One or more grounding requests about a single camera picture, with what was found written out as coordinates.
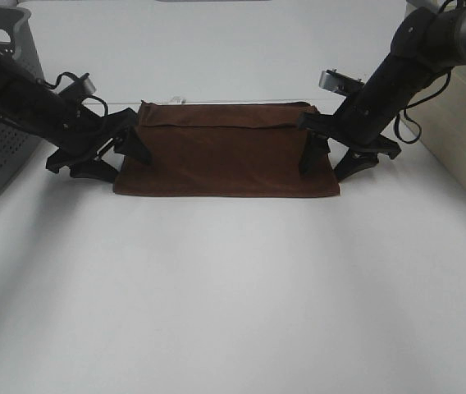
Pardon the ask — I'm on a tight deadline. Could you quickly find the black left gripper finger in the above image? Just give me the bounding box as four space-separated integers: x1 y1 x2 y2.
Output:
113 126 152 165
68 158 119 183

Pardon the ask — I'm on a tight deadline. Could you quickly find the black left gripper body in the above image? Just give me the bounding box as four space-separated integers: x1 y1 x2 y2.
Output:
45 107 137 172

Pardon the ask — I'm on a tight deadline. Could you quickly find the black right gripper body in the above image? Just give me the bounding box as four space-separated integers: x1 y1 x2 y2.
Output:
296 105 401 159

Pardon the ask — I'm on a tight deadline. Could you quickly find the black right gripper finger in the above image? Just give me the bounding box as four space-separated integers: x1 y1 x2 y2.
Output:
334 149 379 181
298 131 330 175

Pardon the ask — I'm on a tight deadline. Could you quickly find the brown towel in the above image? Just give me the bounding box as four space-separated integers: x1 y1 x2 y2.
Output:
113 102 340 198

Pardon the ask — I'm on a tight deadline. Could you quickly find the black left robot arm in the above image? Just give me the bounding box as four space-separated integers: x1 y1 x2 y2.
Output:
0 44 152 183

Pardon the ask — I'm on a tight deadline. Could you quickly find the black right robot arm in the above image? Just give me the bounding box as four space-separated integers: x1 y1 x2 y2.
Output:
297 1 466 181

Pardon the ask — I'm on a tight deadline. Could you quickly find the grey perforated plastic basket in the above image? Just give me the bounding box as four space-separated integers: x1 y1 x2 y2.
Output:
0 6 43 192

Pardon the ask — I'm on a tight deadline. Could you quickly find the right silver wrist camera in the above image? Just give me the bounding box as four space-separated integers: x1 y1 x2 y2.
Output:
318 69 364 97

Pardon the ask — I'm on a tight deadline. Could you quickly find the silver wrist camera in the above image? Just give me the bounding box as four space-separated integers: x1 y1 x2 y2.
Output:
318 69 364 97
58 73 96 103

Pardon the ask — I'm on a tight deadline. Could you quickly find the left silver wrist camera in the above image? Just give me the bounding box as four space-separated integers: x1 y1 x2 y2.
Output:
58 73 96 103

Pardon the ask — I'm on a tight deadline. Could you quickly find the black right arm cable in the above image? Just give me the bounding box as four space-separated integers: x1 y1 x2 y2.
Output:
392 65 454 145

